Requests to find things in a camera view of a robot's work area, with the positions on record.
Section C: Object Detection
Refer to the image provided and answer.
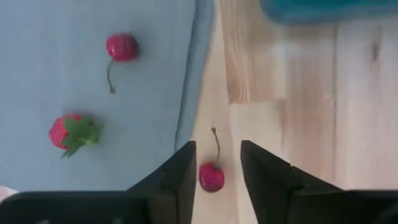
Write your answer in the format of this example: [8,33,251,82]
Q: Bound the small red toy cherry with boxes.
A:
[105,32,140,95]
[198,126,225,193]

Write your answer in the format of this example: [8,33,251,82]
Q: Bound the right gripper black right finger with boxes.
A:
[241,140,398,224]

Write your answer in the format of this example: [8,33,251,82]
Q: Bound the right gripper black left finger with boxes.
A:
[0,140,197,224]

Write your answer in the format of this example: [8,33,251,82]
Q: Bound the red toy strawberry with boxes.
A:
[49,113,103,159]

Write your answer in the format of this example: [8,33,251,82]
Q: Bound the teal plastic tupperware container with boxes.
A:
[259,0,398,26]

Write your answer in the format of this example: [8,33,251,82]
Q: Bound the grey cloth mat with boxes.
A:
[0,0,215,200]

